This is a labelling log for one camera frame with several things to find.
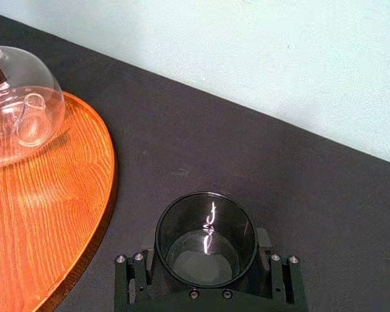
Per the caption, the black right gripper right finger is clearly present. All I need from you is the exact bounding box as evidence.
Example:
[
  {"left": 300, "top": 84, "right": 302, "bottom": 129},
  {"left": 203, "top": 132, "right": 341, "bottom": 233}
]
[{"left": 249, "top": 227, "right": 309, "bottom": 312}]

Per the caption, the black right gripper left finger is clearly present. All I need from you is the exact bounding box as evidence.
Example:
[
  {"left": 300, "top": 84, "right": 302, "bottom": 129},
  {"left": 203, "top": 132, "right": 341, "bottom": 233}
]
[{"left": 113, "top": 229, "right": 166, "bottom": 312}]

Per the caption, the clear glass tumbler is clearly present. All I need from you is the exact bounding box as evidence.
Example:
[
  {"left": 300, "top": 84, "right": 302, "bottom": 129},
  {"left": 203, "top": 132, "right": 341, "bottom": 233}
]
[{"left": 154, "top": 191, "right": 258, "bottom": 292}]

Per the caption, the round orange wooden tray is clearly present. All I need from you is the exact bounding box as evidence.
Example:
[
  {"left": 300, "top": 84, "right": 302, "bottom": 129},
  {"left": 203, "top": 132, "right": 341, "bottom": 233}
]
[{"left": 0, "top": 90, "right": 118, "bottom": 312}]

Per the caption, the black table cloth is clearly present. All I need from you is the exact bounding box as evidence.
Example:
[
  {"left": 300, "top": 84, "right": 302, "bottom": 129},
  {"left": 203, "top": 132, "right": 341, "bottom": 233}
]
[{"left": 0, "top": 9, "right": 390, "bottom": 312}]

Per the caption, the clear glass jug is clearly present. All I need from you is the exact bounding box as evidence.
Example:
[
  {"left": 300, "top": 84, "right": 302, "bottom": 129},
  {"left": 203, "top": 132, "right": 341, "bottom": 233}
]
[{"left": 0, "top": 37, "right": 67, "bottom": 170}]

